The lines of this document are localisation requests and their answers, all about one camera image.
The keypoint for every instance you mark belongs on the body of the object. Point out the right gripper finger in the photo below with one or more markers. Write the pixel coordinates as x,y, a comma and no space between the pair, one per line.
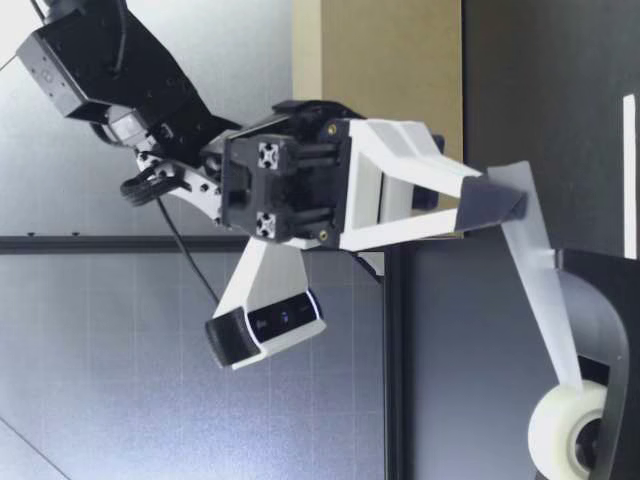
362,150

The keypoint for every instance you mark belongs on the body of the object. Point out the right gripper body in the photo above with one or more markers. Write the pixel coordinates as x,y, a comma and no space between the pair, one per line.
305,195

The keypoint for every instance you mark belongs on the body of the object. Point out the clear tape piece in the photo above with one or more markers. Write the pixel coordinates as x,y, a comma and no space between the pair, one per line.
532,260

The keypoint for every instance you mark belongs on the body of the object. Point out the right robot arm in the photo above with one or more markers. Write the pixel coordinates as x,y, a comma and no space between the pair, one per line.
150,65

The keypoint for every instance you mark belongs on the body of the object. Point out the black tape dispenser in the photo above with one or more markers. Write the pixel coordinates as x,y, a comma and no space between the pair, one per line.
617,320

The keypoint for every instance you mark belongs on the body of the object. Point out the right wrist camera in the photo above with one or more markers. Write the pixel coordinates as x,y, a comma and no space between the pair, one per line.
272,280

